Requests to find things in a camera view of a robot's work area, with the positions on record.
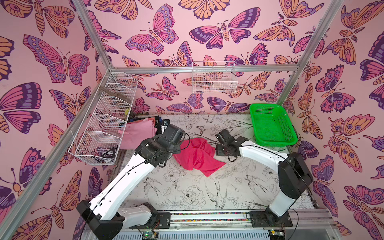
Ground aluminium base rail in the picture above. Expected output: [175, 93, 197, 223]
[115, 209, 342, 240]

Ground folded light pink t-shirt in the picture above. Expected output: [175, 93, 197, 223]
[118, 118, 157, 150]

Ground green circuit board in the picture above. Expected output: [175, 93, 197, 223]
[269, 230, 286, 240]
[142, 232, 159, 240]

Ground left green circuit board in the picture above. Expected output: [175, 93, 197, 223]
[142, 232, 159, 240]

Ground small white wire basket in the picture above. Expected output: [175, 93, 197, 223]
[191, 61, 238, 94]

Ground long white wire basket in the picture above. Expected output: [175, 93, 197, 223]
[69, 72, 139, 166]

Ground green plastic basket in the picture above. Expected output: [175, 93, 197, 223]
[250, 103, 298, 147]

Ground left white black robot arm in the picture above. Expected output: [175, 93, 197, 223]
[77, 125, 190, 240]

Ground magenta t-shirt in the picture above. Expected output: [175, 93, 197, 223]
[173, 138, 226, 177]

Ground black triangle object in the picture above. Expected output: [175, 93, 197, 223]
[101, 147, 116, 159]

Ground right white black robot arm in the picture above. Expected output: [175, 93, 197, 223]
[215, 130, 314, 228]

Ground right green circuit board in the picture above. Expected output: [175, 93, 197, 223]
[269, 230, 286, 240]

